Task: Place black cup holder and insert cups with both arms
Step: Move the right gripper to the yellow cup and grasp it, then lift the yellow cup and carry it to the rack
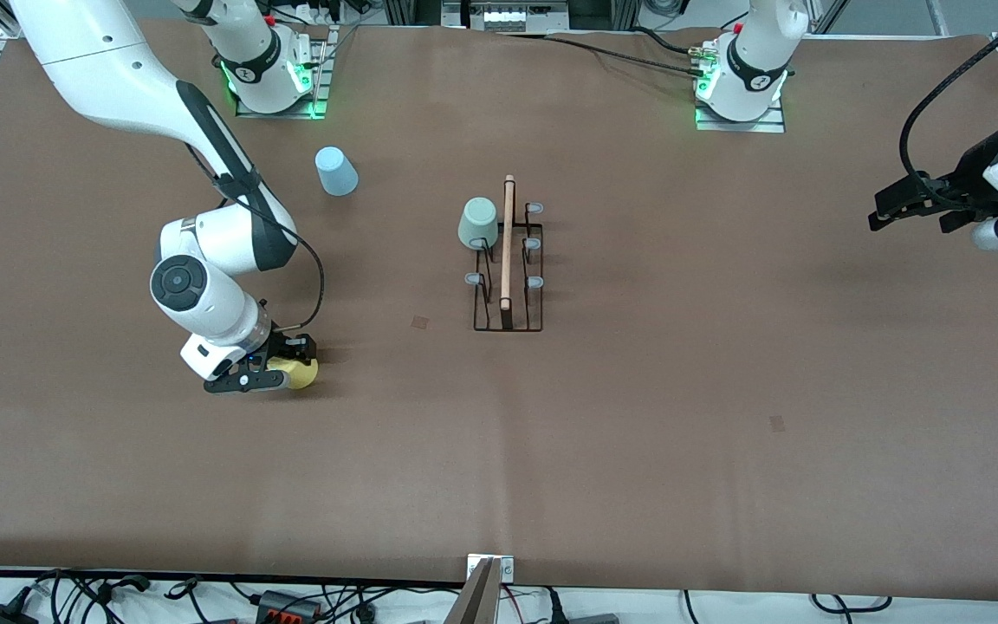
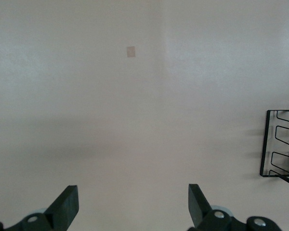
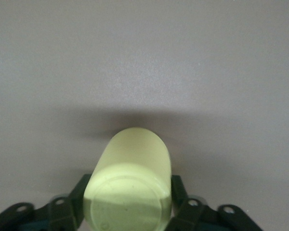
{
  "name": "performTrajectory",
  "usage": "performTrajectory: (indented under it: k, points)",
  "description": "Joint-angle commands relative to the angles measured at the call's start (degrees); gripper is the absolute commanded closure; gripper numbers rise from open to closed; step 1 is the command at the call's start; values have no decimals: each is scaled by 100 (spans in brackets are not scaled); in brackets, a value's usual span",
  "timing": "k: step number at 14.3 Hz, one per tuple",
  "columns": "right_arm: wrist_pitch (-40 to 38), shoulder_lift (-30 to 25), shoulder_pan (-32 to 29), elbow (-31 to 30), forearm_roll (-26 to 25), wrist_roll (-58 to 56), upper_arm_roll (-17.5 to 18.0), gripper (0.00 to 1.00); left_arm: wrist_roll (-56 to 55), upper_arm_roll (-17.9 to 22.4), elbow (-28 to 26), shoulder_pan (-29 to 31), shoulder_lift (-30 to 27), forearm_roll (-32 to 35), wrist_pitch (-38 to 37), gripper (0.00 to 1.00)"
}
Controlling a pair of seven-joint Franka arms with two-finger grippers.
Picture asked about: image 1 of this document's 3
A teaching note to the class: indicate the yellow plastic cup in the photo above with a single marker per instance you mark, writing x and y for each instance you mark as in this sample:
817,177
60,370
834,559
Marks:
304,374

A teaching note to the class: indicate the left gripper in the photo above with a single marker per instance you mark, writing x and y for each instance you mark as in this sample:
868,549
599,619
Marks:
969,178

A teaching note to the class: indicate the light blue plastic cup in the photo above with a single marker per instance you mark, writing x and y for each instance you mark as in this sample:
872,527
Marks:
337,172

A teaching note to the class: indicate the grey aluminium beam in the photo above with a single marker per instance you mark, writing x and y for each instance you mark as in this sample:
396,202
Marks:
477,602

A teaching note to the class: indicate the white power strip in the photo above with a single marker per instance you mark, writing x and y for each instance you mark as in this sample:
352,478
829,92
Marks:
317,12

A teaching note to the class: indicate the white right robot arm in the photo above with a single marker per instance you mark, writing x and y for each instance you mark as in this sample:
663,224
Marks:
100,78

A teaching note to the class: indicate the black orange connector box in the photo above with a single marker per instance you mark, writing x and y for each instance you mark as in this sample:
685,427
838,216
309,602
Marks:
287,605

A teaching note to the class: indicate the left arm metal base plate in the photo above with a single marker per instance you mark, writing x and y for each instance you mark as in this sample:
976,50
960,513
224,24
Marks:
742,126

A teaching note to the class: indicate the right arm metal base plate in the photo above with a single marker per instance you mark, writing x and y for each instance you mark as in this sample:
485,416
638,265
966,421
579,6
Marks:
319,87

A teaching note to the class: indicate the grey power strip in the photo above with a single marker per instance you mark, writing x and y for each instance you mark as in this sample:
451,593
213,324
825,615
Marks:
508,17

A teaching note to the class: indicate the pale green plastic cup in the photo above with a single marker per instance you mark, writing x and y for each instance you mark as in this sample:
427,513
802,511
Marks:
477,221

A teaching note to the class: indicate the black plug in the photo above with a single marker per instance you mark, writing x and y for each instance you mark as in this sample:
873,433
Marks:
555,607

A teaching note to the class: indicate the silver metal bracket plate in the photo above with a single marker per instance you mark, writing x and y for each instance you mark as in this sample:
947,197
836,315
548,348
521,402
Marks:
508,568

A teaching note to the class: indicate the brown table cover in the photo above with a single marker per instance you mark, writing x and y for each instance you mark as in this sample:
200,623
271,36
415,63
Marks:
551,451

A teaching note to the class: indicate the black power adapter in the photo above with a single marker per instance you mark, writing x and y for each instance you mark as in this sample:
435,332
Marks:
1,615

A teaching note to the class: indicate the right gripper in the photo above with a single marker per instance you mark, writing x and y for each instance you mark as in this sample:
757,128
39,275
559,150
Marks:
288,348

